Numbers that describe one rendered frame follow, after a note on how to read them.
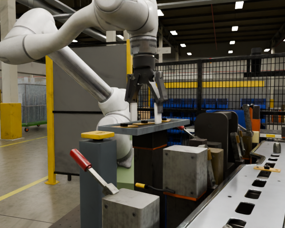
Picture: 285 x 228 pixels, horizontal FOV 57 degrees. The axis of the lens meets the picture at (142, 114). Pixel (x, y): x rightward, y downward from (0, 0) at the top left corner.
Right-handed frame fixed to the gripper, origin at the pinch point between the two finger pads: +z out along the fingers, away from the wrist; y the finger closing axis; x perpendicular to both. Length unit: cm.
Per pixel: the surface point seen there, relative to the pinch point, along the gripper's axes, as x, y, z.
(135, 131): -17.7, 10.7, 2.1
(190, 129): 97, -37, 19
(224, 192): -4.5, 29.2, 18.7
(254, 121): 99, 7, 11
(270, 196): 0.1, 39.4, 19.0
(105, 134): -26.2, 8.3, 1.8
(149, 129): -11.1, 10.3, 2.3
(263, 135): 103, 11, 21
